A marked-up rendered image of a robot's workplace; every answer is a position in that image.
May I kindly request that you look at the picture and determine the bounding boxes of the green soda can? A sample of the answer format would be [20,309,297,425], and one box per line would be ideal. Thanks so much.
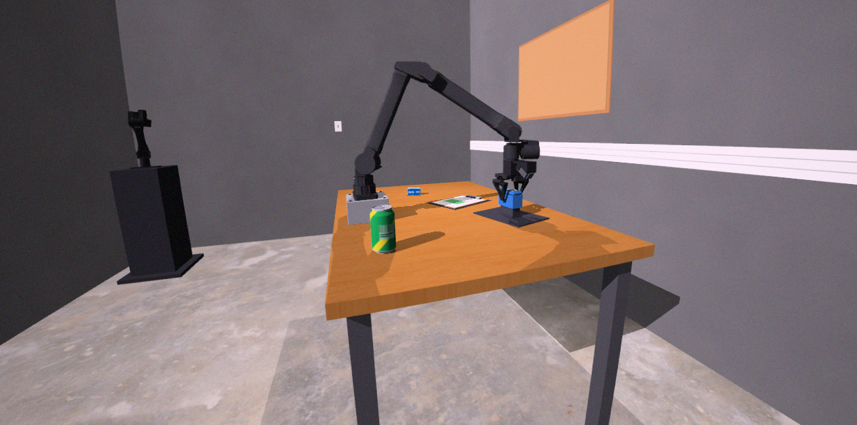
[370,205,396,254]

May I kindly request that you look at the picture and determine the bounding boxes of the blue self-inking stamp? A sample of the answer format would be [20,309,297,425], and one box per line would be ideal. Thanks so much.
[498,188,523,218]

